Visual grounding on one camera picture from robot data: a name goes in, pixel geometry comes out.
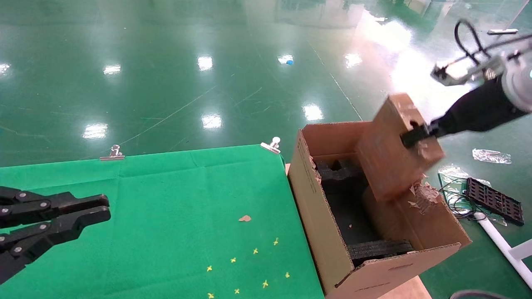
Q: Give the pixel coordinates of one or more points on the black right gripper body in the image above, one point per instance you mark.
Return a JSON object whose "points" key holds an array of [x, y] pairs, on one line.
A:
{"points": [[474, 112]]}

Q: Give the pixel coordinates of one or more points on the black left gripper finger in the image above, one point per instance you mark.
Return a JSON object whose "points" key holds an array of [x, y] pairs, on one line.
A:
{"points": [[54, 233], [58, 204]]}

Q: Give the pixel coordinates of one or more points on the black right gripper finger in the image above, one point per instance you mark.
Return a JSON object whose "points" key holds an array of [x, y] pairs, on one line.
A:
{"points": [[415, 136]]}

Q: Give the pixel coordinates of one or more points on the small brown cardboard box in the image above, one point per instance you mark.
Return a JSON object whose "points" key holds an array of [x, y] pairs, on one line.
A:
{"points": [[386, 166]]}

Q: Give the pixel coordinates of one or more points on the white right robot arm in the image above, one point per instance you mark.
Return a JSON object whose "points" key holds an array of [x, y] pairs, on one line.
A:
{"points": [[519, 87]]}

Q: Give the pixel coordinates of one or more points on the large open brown carton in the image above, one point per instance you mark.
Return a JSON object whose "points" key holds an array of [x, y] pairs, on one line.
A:
{"points": [[316, 216]]}

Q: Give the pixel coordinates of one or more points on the small cardboard scrap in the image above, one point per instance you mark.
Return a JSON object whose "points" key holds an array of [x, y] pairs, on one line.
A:
{"points": [[245, 218]]}

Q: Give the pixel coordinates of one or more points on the crumpled clear plastic bag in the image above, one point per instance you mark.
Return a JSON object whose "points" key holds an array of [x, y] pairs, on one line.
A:
{"points": [[491, 156]]}

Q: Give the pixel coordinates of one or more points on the silver binder clip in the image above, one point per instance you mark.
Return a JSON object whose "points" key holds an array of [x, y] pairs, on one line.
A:
{"points": [[272, 145], [112, 154]]}

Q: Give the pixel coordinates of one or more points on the white flat bar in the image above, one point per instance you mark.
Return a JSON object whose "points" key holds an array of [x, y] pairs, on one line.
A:
{"points": [[503, 31]]}

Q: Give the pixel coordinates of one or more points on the black foam block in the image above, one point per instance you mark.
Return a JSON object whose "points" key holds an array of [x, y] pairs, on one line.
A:
{"points": [[336, 172]]}

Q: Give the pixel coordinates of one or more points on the green table cloth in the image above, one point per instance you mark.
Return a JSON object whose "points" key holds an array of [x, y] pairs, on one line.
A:
{"points": [[145, 207]]}

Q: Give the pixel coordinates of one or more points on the black slotted tray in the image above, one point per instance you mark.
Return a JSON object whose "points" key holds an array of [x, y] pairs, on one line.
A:
{"points": [[494, 201]]}

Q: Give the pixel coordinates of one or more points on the white tube stand base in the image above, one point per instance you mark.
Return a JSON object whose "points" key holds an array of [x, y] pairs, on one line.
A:
{"points": [[501, 243]]}

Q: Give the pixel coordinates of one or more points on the dark grey round rim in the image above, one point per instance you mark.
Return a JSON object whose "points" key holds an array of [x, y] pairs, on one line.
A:
{"points": [[478, 294]]}

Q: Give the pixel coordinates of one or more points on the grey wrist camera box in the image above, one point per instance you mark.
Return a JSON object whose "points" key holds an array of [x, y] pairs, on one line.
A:
{"points": [[449, 74]]}

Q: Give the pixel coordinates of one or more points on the grey metal camera bracket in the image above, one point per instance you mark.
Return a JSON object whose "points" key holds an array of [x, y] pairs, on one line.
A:
{"points": [[494, 65]]}

